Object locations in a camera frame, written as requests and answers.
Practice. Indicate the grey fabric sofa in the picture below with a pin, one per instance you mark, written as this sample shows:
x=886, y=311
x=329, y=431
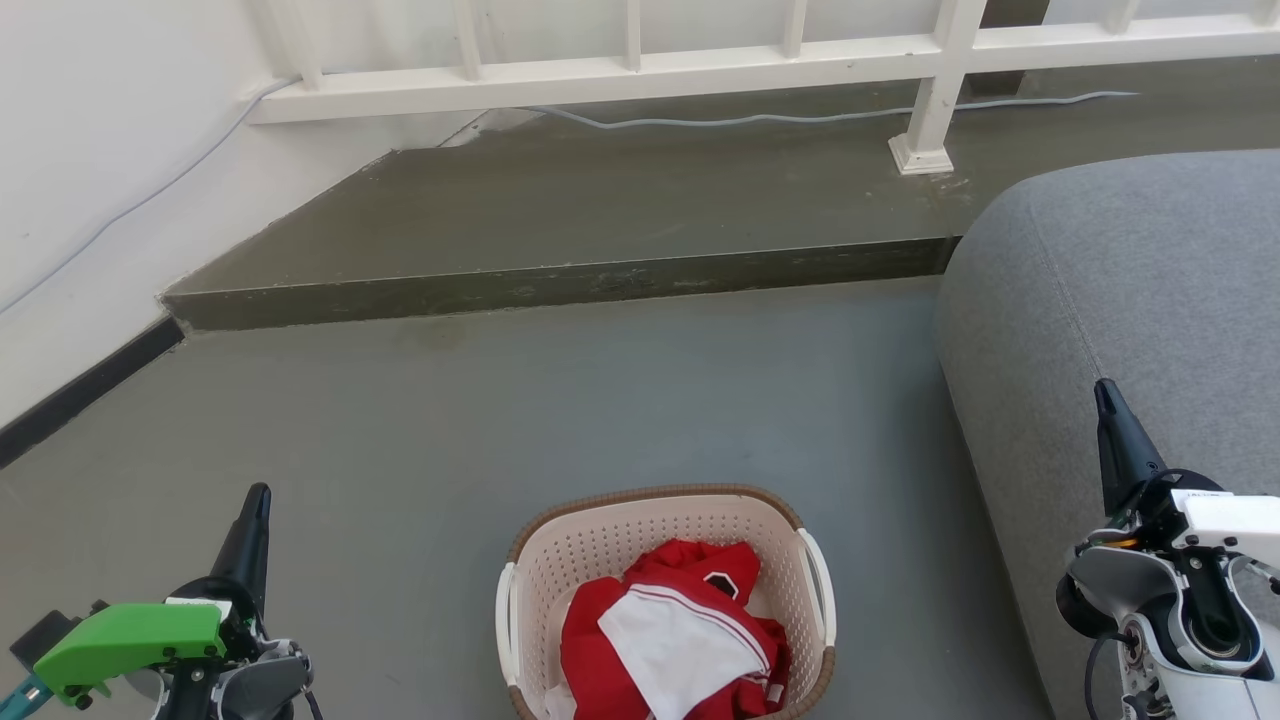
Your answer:
x=1150, y=280

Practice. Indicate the beige perforated plastic laundry basket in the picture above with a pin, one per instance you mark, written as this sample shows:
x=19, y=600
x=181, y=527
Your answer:
x=640, y=525

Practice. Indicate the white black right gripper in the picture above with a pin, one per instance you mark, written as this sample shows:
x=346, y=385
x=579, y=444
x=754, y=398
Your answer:
x=1235, y=525

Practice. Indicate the red and white garment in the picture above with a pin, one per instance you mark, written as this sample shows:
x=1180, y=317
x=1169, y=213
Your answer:
x=600, y=650

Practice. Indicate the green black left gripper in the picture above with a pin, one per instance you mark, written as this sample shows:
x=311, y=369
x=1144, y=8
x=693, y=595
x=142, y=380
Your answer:
x=130, y=635

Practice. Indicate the black baseboard strip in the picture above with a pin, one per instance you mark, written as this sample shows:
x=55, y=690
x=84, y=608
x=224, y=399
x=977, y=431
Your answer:
x=90, y=385

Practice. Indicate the white metal railing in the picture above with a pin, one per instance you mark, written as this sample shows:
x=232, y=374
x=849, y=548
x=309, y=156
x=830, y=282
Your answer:
x=600, y=72

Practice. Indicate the raised grey concrete step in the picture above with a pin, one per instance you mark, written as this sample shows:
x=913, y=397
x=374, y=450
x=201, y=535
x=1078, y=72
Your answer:
x=600, y=200

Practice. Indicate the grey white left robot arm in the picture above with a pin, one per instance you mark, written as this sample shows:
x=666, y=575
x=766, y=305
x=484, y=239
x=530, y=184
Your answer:
x=262, y=690

